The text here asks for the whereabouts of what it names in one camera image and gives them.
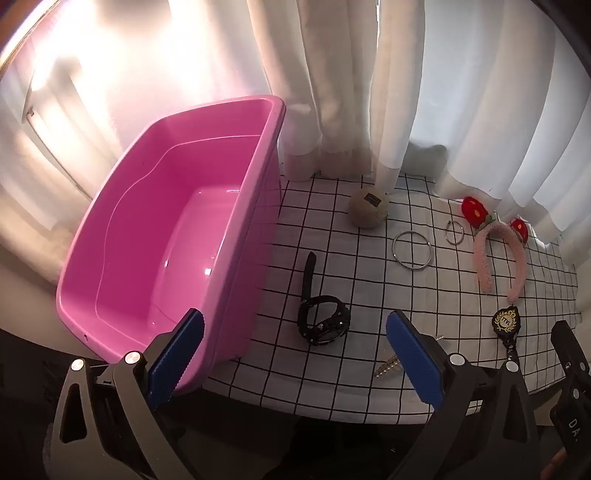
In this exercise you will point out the black wrist watch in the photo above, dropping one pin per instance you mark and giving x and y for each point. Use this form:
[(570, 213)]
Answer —
[(307, 277)]

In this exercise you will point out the pink plush strawberry headband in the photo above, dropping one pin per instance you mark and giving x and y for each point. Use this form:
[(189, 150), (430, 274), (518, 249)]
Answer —
[(480, 272)]

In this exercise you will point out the small silver hoop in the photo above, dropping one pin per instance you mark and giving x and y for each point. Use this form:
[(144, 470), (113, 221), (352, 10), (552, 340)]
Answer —
[(446, 233)]

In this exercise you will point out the pink plastic tub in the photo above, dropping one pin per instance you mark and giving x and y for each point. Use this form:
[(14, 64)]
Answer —
[(184, 207)]

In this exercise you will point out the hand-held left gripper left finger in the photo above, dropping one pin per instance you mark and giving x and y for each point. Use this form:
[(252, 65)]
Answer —
[(178, 357)]

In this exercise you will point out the large silver bangle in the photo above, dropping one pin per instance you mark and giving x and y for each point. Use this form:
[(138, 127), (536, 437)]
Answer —
[(395, 249)]

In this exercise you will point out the black grid white tablecloth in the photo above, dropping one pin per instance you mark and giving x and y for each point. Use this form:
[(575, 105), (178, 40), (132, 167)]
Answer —
[(369, 286)]

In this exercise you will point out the white curtain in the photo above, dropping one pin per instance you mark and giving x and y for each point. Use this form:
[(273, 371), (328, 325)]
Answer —
[(323, 69)]

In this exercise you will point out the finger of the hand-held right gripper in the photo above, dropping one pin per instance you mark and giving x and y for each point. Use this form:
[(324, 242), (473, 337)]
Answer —
[(570, 346)]

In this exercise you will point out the black gold badge reel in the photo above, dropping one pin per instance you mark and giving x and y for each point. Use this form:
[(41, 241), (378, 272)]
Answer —
[(504, 321)]

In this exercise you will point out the person's right hand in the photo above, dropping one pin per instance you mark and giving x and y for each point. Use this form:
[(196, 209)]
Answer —
[(554, 468)]

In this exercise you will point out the beige round pouch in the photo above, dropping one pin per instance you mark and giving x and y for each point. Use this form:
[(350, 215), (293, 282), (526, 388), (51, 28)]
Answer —
[(368, 207)]

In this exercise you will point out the pearl hair clip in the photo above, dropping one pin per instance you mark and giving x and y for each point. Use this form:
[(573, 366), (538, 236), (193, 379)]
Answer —
[(385, 368)]

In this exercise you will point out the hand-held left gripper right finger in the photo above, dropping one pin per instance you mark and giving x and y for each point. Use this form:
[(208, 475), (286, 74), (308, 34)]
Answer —
[(413, 360)]

